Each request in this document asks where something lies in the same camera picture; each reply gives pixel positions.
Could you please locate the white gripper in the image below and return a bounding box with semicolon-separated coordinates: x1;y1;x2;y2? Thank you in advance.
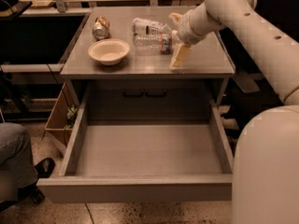
169;10;204;67

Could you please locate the clear plastic water bottle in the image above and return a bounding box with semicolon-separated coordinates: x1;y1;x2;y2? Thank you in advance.
133;33;178;55

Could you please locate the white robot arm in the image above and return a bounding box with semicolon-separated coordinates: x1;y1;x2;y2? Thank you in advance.
170;0;299;224

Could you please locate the white labelled plastic bottle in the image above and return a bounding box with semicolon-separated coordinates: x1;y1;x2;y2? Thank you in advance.
132;18;172;35

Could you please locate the grey cabinet counter unit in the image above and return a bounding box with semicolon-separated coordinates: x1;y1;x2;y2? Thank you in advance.
60;6;236;123

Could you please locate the grey open top drawer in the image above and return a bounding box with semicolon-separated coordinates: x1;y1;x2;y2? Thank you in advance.
36;81;235;203

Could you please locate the beige paper bowl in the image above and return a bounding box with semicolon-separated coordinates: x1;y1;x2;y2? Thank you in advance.
88;38;130;65

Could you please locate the crushed metal can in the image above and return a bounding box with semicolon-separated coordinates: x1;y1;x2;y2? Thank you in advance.
93;16;110;40

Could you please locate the black office chair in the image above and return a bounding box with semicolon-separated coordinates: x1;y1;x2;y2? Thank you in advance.
220;0;299;138

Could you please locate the cardboard box with plant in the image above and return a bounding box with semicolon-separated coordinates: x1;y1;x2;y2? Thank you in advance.
45;84;76;147

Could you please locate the black shoe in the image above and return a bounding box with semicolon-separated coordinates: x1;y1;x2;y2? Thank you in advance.
35;158;55;178

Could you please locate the person leg in jeans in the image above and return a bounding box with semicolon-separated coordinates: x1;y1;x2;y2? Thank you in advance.
0;123;38;189

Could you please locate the black drawer handle left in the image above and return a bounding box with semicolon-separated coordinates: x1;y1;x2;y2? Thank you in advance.
122;89;144;98

